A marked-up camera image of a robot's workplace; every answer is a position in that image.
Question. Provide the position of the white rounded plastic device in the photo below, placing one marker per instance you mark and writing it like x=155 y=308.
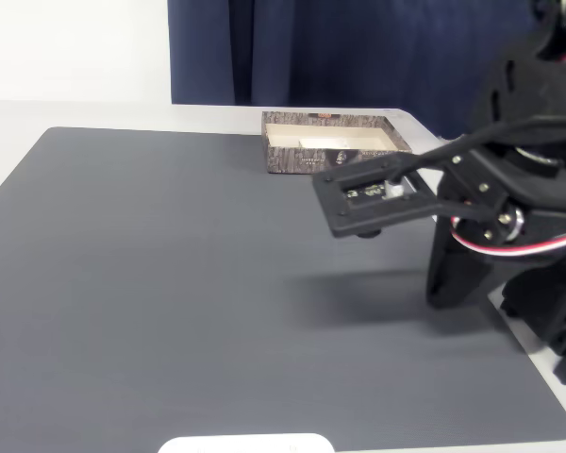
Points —
x=245 y=446

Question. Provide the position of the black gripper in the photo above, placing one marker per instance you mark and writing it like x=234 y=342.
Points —
x=453 y=245

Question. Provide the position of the bark patterned cardboard box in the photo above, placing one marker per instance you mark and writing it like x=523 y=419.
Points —
x=287 y=160

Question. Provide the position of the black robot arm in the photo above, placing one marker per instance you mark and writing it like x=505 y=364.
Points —
x=514 y=85

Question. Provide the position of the grey textured mat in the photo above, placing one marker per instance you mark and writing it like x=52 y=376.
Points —
x=122 y=283

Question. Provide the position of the white rectangular block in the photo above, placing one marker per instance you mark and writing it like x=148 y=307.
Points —
x=321 y=143

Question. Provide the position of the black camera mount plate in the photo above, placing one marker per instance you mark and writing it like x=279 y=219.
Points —
x=358 y=212

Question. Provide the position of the navy blue curtain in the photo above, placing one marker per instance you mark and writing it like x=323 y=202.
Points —
x=311 y=47

